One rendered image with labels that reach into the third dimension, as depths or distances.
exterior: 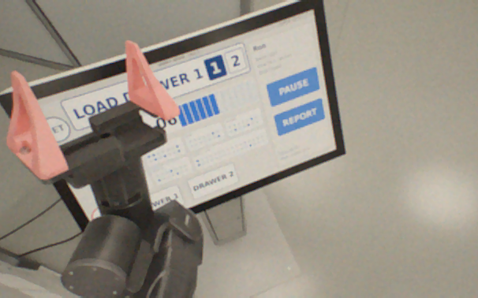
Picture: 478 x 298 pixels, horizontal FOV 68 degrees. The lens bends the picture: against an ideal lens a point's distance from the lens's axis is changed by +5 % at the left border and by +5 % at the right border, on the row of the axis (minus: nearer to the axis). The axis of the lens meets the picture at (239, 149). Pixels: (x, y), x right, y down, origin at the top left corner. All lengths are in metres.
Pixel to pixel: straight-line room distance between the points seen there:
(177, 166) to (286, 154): 0.21
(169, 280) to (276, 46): 0.40
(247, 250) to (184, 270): 1.18
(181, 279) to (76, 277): 0.11
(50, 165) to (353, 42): 2.08
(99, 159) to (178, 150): 0.29
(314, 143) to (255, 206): 0.98
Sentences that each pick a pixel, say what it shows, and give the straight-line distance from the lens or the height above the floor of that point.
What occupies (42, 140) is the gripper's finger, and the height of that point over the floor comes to 1.37.
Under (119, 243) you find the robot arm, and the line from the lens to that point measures 0.36.
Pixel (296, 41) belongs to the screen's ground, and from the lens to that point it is 0.62.
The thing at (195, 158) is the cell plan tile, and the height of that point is 1.05.
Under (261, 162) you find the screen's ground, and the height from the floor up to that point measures 1.00.
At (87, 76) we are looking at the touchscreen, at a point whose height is 1.19.
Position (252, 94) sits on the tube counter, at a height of 1.11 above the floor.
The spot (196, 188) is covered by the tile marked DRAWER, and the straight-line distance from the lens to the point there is 0.65.
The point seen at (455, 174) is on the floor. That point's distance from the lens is 1.98.
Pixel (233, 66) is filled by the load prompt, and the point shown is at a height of 1.15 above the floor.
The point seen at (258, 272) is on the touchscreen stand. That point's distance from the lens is 1.58.
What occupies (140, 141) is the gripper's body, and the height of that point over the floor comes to 1.30.
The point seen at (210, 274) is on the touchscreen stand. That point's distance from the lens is 1.58.
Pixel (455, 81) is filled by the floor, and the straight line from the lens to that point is 2.28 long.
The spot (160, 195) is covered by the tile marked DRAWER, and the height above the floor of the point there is 1.01.
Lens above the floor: 1.60
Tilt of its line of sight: 64 degrees down
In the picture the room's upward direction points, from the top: 4 degrees counter-clockwise
